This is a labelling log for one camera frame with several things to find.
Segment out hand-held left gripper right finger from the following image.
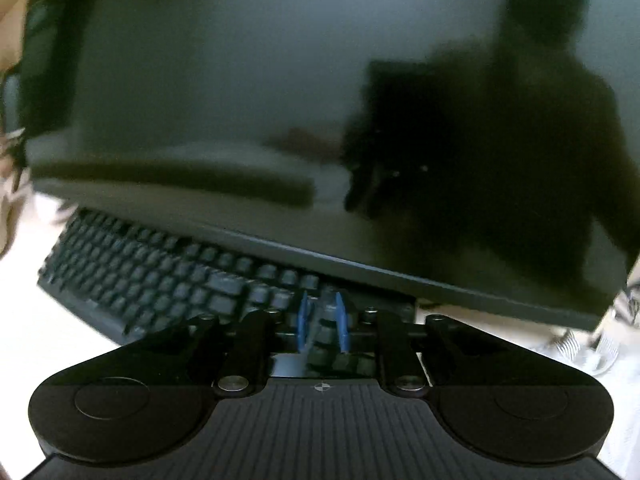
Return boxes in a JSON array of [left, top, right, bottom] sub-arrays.
[[333, 291, 507, 396]]

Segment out tangled pale cords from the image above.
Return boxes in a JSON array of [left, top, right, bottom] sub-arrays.
[[0, 126, 34, 260]]

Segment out black computer monitor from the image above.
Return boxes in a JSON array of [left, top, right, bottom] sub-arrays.
[[20, 0, 635, 332]]

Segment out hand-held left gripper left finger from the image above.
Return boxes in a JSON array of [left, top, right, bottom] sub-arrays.
[[122, 291, 314, 396]]

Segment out black computer keyboard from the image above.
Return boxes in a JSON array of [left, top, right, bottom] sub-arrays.
[[37, 207, 417, 377]]

